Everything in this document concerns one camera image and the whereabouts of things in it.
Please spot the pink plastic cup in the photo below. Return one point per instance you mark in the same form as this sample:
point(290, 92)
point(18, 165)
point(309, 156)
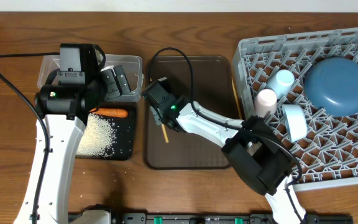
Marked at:
point(265, 103)

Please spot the orange carrot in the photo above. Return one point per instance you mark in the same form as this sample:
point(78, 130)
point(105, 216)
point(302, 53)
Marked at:
point(110, 112)

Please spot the clear plastic bin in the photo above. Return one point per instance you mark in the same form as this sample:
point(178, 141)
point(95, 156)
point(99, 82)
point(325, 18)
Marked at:
point(131, 64)

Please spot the black plastic tray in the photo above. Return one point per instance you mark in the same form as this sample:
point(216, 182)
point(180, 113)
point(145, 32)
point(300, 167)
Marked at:
point(125, 133)

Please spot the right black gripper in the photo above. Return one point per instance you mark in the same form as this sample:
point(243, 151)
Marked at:
point(157, 115)

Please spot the wooden chopstick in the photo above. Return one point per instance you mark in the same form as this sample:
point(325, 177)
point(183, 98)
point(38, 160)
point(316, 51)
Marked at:
point(236, 99)
point(166, 139)

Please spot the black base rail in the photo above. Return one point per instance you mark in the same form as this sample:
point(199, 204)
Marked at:
point(177, 218)

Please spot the light blue bowl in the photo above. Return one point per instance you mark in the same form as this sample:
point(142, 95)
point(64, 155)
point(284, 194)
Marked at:
point(295, 122)

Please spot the pile of white rice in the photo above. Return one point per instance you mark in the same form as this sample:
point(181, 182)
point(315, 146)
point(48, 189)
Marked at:
point(98, 139)

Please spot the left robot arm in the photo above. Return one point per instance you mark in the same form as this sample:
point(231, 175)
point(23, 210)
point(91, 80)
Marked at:
point(70, 93)

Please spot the grey plastic dishwasher rack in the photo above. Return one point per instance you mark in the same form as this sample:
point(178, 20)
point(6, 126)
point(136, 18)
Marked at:
point(329, 153)

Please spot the dark brown serving tray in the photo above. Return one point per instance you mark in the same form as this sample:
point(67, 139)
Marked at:
point(210, 77)

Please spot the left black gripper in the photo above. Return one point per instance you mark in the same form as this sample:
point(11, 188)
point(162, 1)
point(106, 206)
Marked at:
point(114, 83)

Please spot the dark blue round plate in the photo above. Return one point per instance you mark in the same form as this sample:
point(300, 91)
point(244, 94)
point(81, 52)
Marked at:
point(332, 84)

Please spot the light blue plastic cup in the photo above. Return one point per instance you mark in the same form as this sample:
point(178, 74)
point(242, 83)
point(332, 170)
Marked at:
point(281, 83)

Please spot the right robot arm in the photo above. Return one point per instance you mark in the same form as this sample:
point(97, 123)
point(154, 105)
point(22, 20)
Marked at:
point(258, 157)

